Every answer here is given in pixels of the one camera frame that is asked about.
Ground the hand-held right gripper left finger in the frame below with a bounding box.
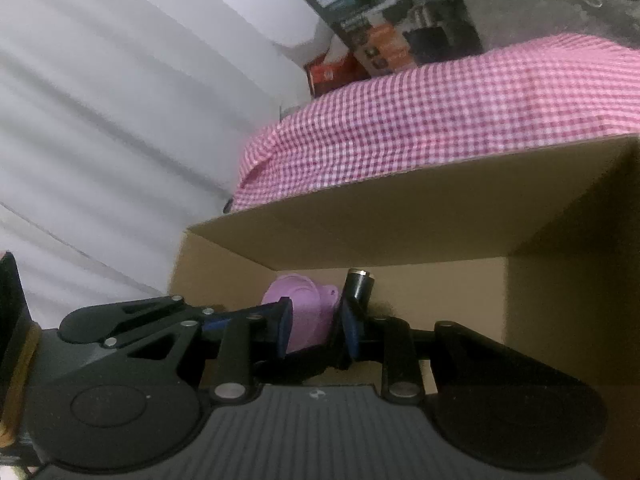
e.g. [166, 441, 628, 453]
[59, 296, 294, 404]

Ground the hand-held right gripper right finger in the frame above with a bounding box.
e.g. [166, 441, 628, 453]
[334, 304, 507, 404]

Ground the lilac plastic toy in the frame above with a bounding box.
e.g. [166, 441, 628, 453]
[260, 272, 343, 353]

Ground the black cylinder with metal cap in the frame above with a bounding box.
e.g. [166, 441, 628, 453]
[340, 268, 375, 318]

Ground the brown cardboard box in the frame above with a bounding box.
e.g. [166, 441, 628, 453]
[167, 132, 640, 480]

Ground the white curtain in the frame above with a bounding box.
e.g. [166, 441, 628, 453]
[0, 0, 326, 311]

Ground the pink gingham cloth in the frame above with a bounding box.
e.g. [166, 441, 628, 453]
[232, 32, 640, 213]

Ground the red carton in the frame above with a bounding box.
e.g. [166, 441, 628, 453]
[305, 55, 373, 98]

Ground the appliance carton with orange top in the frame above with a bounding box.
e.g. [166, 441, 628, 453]
[260, 0, 485, 78]

